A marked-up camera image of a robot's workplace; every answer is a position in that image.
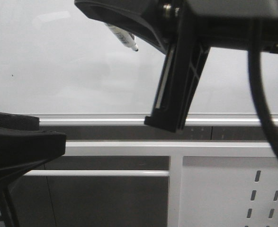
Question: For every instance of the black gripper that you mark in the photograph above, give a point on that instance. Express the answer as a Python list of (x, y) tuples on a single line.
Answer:
[(190, 28)]

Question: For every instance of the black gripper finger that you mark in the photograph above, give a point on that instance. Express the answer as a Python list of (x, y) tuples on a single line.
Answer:
[(143, 18)]

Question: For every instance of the white black-tipped whiteboard marker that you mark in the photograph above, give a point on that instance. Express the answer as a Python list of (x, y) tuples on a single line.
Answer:
[(125, 37)]

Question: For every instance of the white whiteboard panel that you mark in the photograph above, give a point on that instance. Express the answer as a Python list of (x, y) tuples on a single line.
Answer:
[(54, 60)]

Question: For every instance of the white metal whiteboard stand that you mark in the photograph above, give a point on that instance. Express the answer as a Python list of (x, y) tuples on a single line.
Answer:
[(126, 175)]

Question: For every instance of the white perforated pegboard panel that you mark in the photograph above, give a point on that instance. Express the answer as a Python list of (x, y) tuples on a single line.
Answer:
[(229, 192)]

